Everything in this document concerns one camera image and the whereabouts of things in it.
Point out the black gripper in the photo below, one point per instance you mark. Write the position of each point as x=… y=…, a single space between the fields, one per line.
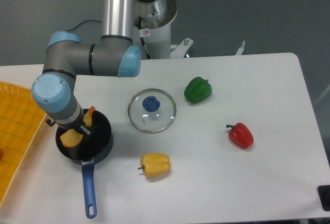
x=65 y=125

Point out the black pot blue handle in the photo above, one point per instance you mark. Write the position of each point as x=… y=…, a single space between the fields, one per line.
x=91 y=150

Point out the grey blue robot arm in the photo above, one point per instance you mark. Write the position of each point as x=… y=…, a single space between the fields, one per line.
x=67 y=57

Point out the black device at table edge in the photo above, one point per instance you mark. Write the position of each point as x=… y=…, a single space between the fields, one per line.
x=323 y=191

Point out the yellow plastic basket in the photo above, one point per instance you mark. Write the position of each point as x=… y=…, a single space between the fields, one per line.
x=21 y=121

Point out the glass lid blue knob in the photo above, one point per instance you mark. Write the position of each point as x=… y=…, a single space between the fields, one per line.
x=152 y=111

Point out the green bell pepper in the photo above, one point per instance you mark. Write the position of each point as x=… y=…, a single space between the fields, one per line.
x=197 y=90

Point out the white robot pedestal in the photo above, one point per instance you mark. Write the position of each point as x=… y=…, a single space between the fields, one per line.
x=152 y=30

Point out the yellow bell pepper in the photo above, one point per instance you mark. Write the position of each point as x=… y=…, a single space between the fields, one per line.
x=154 y=164

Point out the red bell pepper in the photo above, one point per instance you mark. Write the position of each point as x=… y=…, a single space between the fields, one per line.
x=240 y=135

